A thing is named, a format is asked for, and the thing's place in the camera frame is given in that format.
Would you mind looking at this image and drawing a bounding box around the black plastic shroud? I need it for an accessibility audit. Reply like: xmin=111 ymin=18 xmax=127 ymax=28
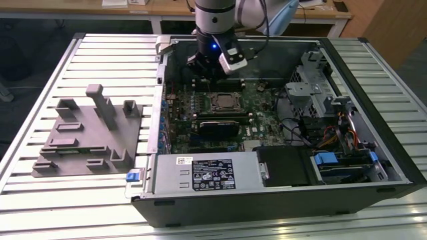
xmin=254 ymin=146 xmax=318 ymax=188

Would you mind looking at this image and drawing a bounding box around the grey parts rack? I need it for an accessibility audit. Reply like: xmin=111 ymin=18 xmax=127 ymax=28
xmin=29 ymin=83 xmax=145 ymax=179

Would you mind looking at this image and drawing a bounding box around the silver CPU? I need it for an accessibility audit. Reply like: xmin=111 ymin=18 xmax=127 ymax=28
xmin=213 ymin=95 xmax=237 ymax=109

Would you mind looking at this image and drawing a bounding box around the black wire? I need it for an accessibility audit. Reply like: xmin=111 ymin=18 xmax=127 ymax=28
xmin=278 ymin=116 xmax=314 ymax=147

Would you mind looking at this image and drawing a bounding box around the black open PC case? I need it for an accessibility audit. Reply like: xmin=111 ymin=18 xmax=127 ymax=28
xmin=122 ymin=32 xmax=427 ymax=228

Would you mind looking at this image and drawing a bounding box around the hanging cable with plug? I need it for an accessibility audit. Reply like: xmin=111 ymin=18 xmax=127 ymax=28
xmin=188 ymin=0 xmax=200 ymax=36

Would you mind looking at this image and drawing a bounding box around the black expansion slot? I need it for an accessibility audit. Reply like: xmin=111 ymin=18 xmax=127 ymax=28
xmin=188 ymin=146 xmax=236 ymax=154

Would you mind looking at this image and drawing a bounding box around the wooden cabinet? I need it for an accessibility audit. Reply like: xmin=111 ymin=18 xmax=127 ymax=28
xmin=338 ymin=0 xmax=427 ymax=74

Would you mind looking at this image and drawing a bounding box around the black phone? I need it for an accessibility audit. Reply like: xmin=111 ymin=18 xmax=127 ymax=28
xmin=332 ymin=0 xmax=349 ymax=12

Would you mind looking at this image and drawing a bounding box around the wooden desk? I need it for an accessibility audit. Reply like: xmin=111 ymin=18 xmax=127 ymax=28
xmin=0 ymin=0 xmax=354 ymax=39

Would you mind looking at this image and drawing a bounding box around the grey power supply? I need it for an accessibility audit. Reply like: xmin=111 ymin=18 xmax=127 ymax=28
xmin=150 ymin=153 xmax=265 ymax=195

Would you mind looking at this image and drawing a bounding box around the silver metal drive cage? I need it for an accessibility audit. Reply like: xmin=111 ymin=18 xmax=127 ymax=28
xmin=284 ymin=51 xmax=336 ymax=120

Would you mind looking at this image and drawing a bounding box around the green motherboard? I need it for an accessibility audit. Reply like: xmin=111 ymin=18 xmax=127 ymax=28
xmin=161 ymin=79 xmax=288 ymax=155

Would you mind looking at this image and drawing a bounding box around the CPU socket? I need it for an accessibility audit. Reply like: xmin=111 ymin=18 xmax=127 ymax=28
xmin=205 ymin=91 xmax=245 ymax=114

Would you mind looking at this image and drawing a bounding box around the blue case latch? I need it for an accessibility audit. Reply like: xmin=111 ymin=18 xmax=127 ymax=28
xmin=125 ymin=168 xmax=141 ymax=183

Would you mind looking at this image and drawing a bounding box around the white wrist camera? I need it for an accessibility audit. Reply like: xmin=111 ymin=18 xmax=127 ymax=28
xmin=217 ymin=45 xmax=250 ymax=76

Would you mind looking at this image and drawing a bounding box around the silver chipset heatsink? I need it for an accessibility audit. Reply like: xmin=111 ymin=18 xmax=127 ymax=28
xmin=244 ymin=139 xmax=264 ymax=153

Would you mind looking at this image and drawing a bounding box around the black graphics card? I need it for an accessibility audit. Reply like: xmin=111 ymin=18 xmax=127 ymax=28
xmin=198 ymin=120 xmax=241 ymax=141

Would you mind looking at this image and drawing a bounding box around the hard disk in blue carrier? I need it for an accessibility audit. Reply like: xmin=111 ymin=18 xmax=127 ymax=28
xmin=309 ymin=149 xmax=380 ymax=187

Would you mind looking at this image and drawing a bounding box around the yellow wire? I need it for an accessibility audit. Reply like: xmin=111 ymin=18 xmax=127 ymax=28
xmin=314 ymin=134 xmax=336 ymax=150

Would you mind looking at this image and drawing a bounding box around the green RAM stick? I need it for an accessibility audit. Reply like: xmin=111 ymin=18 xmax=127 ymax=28
xmin=55 ymin=148 xmax=91 ymax=154

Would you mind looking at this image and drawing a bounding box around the orange wire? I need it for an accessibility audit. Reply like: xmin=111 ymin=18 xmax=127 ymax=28
xmin=345 ymin=127 xmax=360 ymax=151

